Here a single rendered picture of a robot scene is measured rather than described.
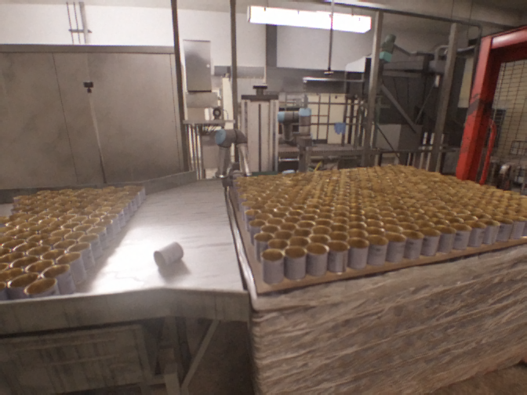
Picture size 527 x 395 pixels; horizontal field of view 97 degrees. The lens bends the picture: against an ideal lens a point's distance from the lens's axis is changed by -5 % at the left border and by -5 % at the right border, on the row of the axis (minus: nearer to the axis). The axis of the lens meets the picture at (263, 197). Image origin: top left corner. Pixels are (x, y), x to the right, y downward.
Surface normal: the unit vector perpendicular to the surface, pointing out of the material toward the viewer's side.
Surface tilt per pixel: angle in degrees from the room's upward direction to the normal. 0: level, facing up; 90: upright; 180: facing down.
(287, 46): 90
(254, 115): 90
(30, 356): 90
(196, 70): 90
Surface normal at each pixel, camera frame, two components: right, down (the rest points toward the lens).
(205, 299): -0.08, 0.29
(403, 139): 0.21, 0.29
